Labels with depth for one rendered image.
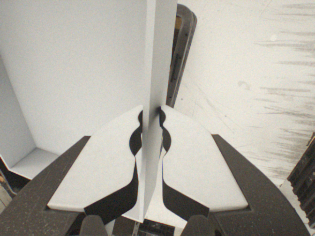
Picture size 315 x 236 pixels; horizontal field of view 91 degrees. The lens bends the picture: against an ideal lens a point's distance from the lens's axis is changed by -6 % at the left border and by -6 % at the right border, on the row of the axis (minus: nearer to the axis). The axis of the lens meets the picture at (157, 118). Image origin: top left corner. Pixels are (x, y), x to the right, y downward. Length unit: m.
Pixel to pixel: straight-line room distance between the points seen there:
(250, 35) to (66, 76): 0.43
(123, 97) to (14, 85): 0.15
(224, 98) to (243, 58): 0.12
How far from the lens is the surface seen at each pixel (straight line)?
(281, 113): 0.59
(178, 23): 0.36
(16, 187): 1.01
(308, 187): 1.32
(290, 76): 0.56
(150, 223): 1.92
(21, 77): 0.25
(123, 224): 0.83
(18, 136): 0.29
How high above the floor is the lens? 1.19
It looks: 56 degrees down
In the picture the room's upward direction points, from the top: 154 degrees counter-clockwise
